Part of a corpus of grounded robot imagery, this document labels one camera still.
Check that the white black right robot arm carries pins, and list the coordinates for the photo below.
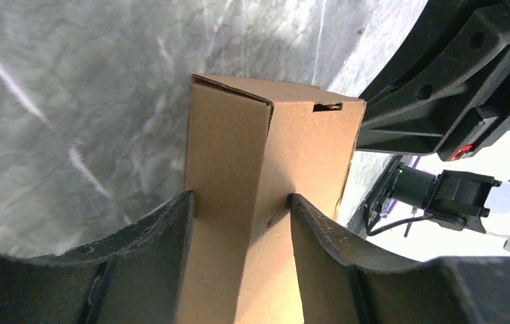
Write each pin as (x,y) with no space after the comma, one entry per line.
(453,199)

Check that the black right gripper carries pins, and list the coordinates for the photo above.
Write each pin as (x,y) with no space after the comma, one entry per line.
(447,88)

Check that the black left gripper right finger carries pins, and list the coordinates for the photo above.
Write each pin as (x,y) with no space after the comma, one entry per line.
(345,279)

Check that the brown cardboard paper box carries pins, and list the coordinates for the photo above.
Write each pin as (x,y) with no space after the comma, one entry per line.
(251,143)

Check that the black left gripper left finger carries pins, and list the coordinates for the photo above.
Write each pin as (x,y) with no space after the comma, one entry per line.
(132,276)

